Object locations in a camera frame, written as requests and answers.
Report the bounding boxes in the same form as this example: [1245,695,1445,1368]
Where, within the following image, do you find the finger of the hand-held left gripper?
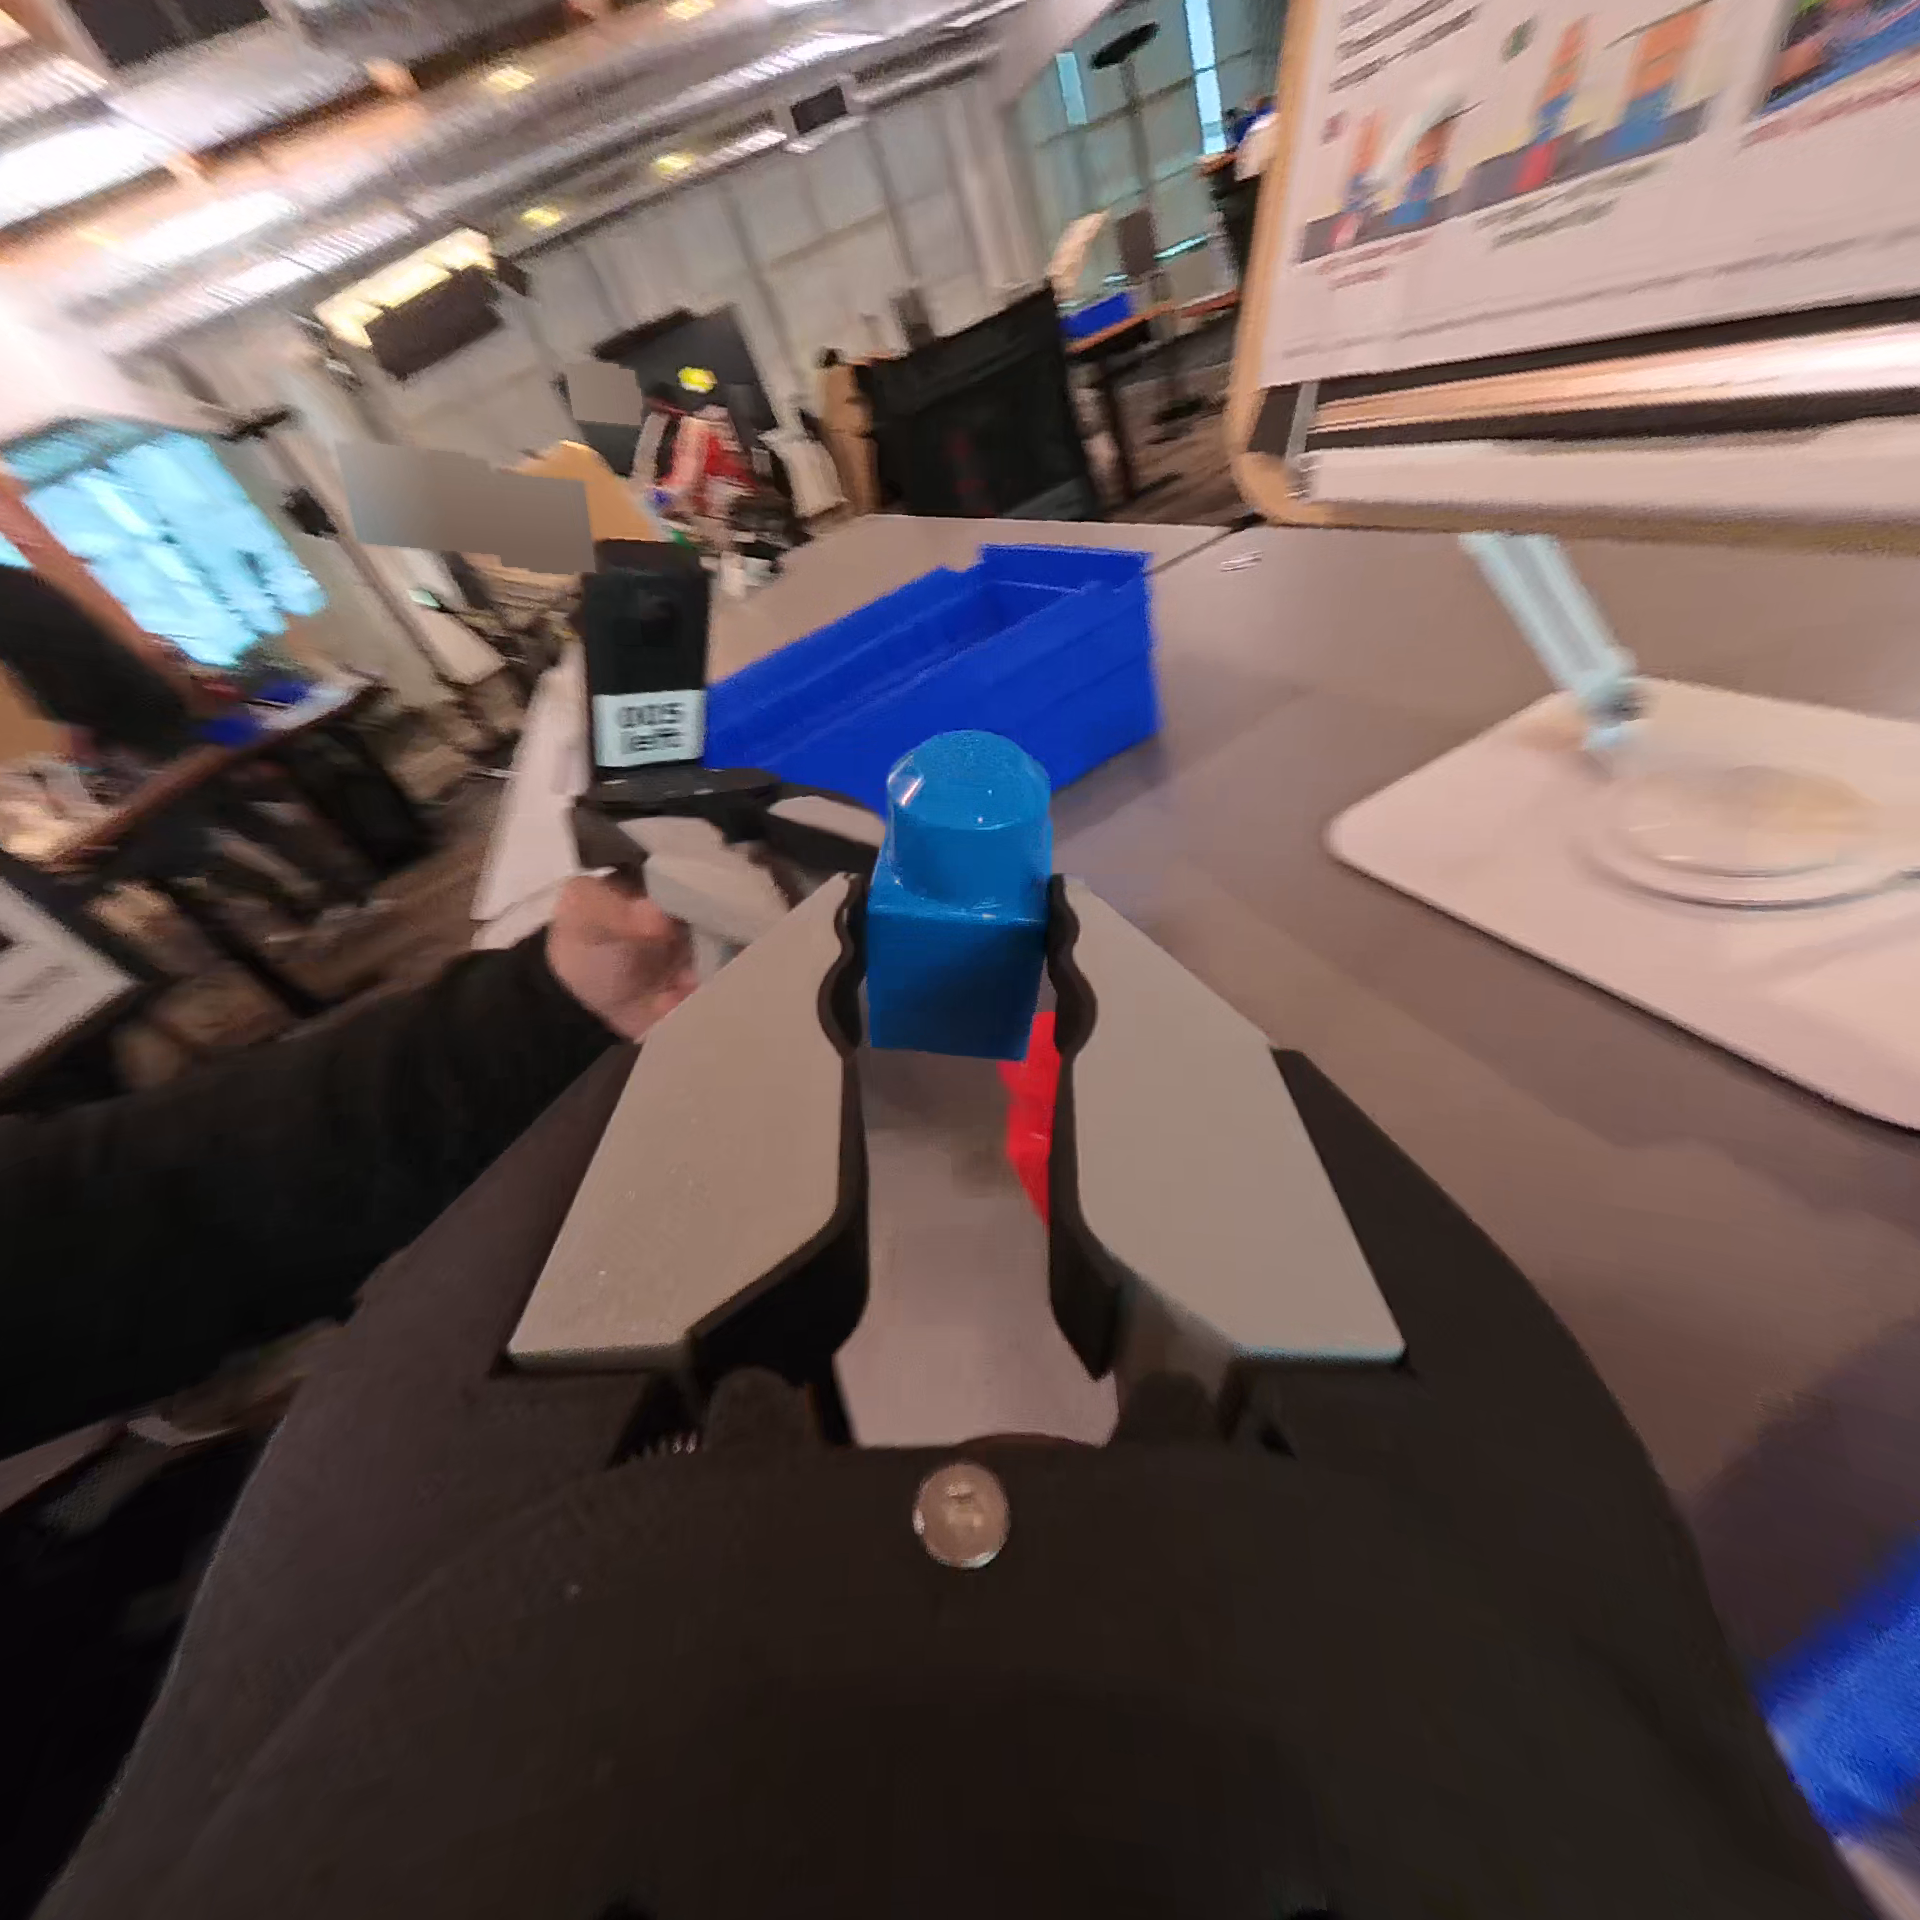
[760,796,884,886]
[643,827,805,980]

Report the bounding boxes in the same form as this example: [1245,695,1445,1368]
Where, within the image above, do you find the white stand with instruction sheet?
[1223,0,1920,1134]

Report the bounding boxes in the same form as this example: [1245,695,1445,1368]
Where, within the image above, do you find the black mesh office chair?
[871,286,1093,520]

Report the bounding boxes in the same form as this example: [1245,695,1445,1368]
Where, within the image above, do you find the framed marker sign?
[0,877,154,1098]

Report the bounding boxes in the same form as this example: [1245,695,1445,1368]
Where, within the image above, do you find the person's left forearm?
[0,936,634,1461]

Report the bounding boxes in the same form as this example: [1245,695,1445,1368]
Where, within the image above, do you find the printed instruction sheet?
[1267,0,1920,394]

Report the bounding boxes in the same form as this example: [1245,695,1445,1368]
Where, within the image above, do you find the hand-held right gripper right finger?
[1046,877,1407,1420]

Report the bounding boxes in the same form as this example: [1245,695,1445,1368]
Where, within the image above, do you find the blue mega block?
[867,728,1051,1059]

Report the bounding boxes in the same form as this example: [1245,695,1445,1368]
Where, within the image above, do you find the large window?
[0,421,326,671]

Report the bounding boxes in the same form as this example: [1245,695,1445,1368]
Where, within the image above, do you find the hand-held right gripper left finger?
[509,874,876,1412]

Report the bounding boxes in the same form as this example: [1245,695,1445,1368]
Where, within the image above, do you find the black hanging monitor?
[368,269,508,379]

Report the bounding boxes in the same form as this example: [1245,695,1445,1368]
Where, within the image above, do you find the person's left hand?
[543,877,707,1045]

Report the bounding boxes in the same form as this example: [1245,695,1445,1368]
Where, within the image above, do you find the large black display screen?
[599,307,778,436]

